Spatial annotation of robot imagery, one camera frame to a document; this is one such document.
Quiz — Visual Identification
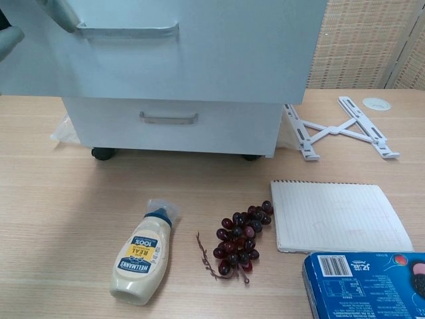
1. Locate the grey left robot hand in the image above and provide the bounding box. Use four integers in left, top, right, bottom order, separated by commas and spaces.
0, 0, 81, 64

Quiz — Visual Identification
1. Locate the silver metal drawer handle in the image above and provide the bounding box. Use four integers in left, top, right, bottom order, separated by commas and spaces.
139, 110, 199, 126
76, 21, 181, 39

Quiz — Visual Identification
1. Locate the white tall drawer front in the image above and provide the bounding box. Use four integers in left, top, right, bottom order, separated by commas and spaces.
0, 0, 328, 105

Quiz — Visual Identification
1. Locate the white short drawer front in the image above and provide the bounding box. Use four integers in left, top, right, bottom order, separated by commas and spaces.
60, 96, 284, 158

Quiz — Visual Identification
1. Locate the white drawer cabinet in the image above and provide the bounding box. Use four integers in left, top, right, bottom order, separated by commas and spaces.
0, 0, 328, 160

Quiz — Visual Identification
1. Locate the clear plastic bag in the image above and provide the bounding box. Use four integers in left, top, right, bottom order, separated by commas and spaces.
49, 112, 82, 145

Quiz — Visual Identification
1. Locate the Hellmann's mayonnaise squeeze bottle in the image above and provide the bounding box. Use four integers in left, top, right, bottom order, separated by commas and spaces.
109, 198, 183, 306

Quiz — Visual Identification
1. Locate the dark red grape bunch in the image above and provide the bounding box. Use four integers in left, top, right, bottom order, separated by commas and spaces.
195, 199, 275, 285

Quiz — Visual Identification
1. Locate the woven bamboo partition screen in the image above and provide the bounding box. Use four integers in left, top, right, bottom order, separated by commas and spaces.
305, 0, 425, 90

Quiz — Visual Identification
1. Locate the white folding laptop stand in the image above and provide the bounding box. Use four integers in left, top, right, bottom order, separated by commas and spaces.
282, 96, 401, 162

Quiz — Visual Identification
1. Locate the spiral lined paper notebook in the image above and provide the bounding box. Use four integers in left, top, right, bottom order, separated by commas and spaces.
269, 179, 415, 255

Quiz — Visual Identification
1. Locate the blue cookie box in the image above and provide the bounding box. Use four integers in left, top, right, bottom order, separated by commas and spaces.
301, 251, 425, 319

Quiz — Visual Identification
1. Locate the white round cable grommet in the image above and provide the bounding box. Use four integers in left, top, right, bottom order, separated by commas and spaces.
361, 96, 392, 112

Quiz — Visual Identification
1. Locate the white partition frame post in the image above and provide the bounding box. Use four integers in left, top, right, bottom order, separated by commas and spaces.
384, 0, 425, 90

